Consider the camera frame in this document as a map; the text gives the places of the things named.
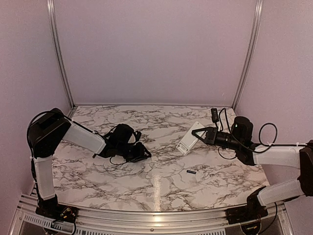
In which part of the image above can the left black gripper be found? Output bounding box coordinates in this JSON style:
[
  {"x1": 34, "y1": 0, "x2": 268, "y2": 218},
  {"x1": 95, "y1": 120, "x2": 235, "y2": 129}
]
[{"x1": 117, "y1": 141, "x2": 152, "y2": 162}]

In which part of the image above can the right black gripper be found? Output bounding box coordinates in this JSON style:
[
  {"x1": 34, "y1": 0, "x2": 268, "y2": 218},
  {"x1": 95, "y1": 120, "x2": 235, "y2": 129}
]
[{"x1": 192, "y1": 126, "x2": 242, "y2": 150}]

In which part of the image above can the white remote control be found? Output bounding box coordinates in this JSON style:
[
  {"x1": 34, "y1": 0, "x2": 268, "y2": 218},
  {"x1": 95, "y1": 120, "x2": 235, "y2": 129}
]
[{"x1": 176, "y1": 121, "x2": 204, "y2": 155}]

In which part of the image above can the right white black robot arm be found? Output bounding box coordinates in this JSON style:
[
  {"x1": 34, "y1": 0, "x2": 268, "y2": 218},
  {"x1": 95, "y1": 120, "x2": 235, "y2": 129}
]
[{"x1": 191, "y1": 116, "x2": 313, "y2": 219}]

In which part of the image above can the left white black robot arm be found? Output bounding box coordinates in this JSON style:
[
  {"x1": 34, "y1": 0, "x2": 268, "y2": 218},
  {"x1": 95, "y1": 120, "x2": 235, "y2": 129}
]
[{"x1": 26, "y1": 108, "x2": 152, "y2": 218}]

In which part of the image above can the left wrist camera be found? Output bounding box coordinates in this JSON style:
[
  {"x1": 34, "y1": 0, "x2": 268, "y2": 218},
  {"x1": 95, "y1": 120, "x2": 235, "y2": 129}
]
[{"x1": 133, "y1": 131, "x2": 141, "y2": 143}]

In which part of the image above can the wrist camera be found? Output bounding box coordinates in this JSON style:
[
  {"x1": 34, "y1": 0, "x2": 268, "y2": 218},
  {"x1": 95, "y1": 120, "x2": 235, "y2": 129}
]
[
  {"x1": 133, "y1": 131, "x2": 141, "y2": 143},
  {"x1": 211, "y1": 108, "x2": 219, "y2": 123}
]

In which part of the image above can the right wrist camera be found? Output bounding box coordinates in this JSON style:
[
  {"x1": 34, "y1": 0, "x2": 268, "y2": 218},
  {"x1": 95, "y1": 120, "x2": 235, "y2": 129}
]
[{"x1": 211, "y1": 108, "x2": 219, "y2": 123}]

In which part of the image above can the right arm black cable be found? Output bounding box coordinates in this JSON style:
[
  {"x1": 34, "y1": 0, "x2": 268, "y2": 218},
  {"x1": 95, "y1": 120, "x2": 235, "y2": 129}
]
[{"x1": 217, "y1": 107, "x2": 279, "y2": 160}]

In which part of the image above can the front aluminium rail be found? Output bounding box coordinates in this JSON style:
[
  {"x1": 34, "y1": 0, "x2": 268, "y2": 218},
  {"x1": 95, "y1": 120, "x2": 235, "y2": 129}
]
[{"x1": 9, "y1": 194, "x2": 295, "y2": 235}]

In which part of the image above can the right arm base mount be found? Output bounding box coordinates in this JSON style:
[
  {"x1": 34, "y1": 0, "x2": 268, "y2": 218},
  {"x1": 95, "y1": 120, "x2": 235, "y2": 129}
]
[{"x1": 225, "y1": 206, "x2": 268, "y2": 224}]

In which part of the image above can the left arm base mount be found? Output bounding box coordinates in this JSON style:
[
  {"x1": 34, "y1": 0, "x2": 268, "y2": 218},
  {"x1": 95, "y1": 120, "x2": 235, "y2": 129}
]
[{"x1": 35, "y1": 204, "x2": 78, "y2": 223}]

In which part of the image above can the right aluminium frame post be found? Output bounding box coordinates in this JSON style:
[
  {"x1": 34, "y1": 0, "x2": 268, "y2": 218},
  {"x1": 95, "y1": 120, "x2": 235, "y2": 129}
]
[{"x1": 232, "y1": 0, "x2": 264, "y2": 110}]

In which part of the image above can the aluminium frame post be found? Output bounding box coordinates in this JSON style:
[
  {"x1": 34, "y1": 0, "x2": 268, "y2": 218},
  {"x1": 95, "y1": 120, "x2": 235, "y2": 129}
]
[
  {"x1": 47, "y1": 0, "x2": 75, "y2": 109},
  {"x1": 232, "y1": 0, "x2": 264, "y2": 110}
]

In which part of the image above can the left aluminium frame post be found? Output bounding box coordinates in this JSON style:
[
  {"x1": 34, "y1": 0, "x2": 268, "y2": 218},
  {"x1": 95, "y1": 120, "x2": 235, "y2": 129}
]
[{"x1": 47, "y1": 0, "x2": 75, "y2": 109}]

